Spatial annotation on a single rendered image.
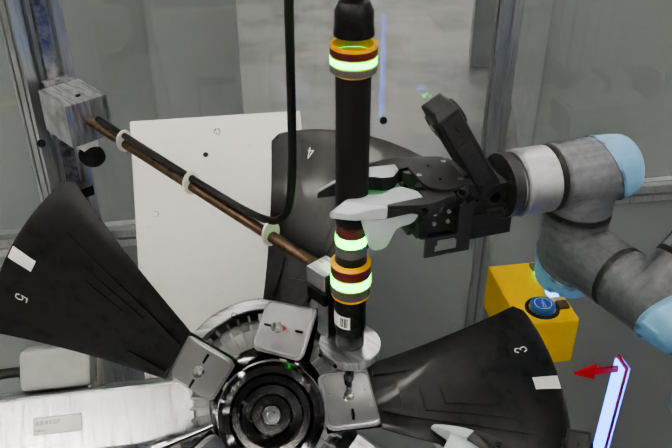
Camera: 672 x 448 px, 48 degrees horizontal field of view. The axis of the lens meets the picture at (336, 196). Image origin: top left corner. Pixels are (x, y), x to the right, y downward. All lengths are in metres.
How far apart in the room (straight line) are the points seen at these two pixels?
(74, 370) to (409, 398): 0.45
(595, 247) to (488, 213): 0.13
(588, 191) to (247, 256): 0.52
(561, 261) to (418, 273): 0.87
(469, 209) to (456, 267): 0.98
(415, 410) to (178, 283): 0.42
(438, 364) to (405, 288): 0.81
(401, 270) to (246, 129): 0.68
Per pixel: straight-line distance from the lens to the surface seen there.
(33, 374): 1.10
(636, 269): 0.86
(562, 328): 1.27
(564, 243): 0.90
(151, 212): 1.16
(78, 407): 1.05
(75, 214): 0.90
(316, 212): 0.94
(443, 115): 0.75
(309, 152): 0.98
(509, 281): 1.32
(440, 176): 0.78
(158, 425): 1.04
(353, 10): 0.67
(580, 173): 0.85
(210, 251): 1.15
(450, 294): 1.81
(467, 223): 0.80
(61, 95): 1.26
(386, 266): 1.72
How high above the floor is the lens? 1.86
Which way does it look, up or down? 31 degrees down
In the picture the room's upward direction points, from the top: straight up
